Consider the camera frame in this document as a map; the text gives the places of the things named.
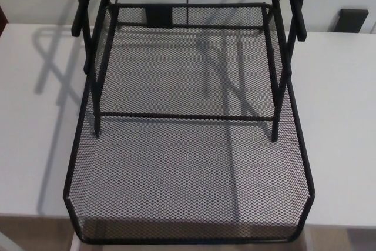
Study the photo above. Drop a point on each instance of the black mesh file tray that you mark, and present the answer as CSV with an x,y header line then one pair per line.
x,y
176,174

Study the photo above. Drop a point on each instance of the black rectangular wall fixture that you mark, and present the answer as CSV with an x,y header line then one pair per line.
x,y
158,17
352,20

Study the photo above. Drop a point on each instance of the dark red-brown panel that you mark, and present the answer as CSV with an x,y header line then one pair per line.
x,y
2,16

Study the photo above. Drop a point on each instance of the black metal tray rack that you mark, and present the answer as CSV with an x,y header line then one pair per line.
x,y
301,27

